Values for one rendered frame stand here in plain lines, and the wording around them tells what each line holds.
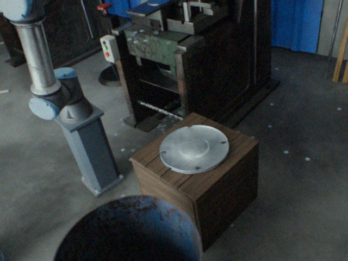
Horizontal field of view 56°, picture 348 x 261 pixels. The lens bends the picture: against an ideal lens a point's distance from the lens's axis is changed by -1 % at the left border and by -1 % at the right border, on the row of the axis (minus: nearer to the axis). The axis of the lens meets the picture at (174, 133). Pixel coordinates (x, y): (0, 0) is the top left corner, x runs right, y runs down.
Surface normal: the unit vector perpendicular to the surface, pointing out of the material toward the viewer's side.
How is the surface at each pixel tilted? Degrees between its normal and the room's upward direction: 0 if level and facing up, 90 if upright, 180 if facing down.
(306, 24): 90
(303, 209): 0
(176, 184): 0
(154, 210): 88
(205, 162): 0
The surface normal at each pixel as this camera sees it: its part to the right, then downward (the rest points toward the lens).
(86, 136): 0.65, 0.40
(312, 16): -0.66, 0.54
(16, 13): -0.22, 0.49
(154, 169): -0.14, -0.77
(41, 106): -0.23, 0.73
